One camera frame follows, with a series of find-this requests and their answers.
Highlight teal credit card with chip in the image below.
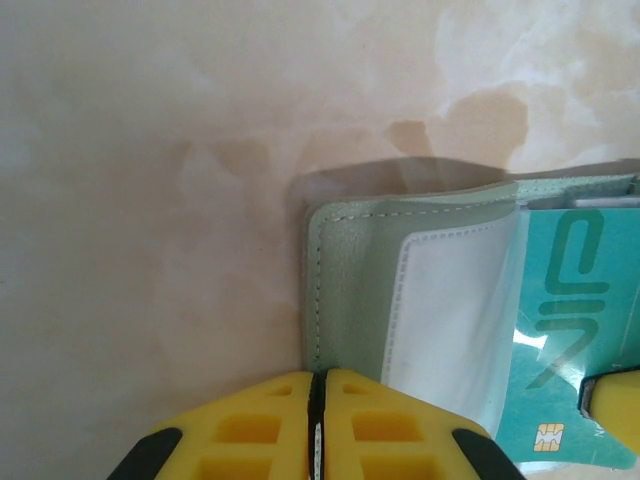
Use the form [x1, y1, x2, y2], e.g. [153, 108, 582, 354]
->
[492, 204, 640, 471]

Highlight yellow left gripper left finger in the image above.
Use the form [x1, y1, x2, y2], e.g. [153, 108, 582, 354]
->
[107, 370, 314, 480]

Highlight green leather card holder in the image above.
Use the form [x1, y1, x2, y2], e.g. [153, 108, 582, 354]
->
[301, 169, 640, 471]

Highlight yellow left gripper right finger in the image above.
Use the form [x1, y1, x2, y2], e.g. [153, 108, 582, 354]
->
[319, 368, 526, 480]

